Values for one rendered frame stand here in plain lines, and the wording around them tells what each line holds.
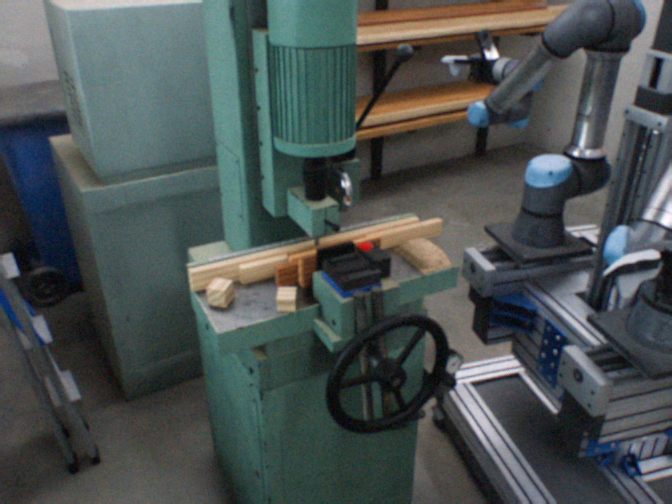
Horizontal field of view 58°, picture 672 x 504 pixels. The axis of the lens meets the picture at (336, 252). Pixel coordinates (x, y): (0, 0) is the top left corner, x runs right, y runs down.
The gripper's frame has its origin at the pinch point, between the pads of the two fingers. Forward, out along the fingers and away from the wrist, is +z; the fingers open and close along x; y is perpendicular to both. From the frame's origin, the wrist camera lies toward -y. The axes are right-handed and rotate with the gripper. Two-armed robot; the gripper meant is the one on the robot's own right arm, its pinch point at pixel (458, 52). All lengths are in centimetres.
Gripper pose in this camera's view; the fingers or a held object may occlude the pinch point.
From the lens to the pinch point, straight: 220.0
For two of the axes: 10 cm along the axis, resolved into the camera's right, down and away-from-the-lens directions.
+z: -5.0, -4.1, 7.6
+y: 1.2, 8.4, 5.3
